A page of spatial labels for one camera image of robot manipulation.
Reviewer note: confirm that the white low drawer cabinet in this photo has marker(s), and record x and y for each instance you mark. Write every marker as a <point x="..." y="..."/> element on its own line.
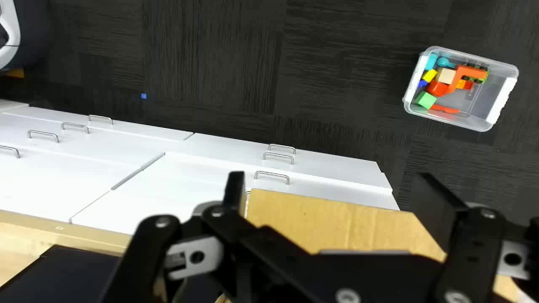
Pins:
<point x="55" y="178"/>
<point x="168" y="190"/>

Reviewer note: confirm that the clear plastic bin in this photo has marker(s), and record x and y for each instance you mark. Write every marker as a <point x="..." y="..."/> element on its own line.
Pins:
<point x="488" y="106"/>

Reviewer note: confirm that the red-orange toy block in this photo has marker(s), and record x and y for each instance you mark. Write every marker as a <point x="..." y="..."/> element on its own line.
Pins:
<point x="438" y="87"/>

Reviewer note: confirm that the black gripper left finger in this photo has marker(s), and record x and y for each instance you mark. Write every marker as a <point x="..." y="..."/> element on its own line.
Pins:
<point x="252" y="245"/>

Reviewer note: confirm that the light wooden countertop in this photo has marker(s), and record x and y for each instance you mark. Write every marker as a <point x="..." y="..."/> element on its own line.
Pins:
<point x="33" y="235"/>

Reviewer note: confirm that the green toy block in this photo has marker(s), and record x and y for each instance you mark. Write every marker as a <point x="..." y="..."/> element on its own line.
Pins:
<point x="424" y="101"/>

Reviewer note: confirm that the teal toy block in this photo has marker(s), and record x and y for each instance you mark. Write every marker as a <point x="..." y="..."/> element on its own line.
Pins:
<point x="443" y="60"/>

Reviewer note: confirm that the white rounded machine housing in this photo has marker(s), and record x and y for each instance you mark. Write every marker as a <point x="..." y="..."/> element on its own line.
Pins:
<point x="8" y="33"/>

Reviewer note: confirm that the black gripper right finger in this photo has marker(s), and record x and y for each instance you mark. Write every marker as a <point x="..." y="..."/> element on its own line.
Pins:
<point x="473" y="252"/>

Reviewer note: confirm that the yellow toy block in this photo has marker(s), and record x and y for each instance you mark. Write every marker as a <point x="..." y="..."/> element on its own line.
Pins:
<point x="429" y="75"/>

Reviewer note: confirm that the large orange toy block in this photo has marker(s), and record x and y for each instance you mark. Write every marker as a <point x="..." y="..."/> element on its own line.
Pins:
<point x="470" y="74"/>

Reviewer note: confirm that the flat red toy block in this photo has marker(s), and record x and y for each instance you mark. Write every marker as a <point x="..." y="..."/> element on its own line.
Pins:
<point x="444" y="109"/>

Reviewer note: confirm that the brown cardboard box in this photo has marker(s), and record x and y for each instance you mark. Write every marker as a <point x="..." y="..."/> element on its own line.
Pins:
<point x="337" y="224"/>

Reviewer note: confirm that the beige toy block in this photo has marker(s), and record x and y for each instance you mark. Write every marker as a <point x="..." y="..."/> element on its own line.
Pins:
<point x="446" y="75"/>

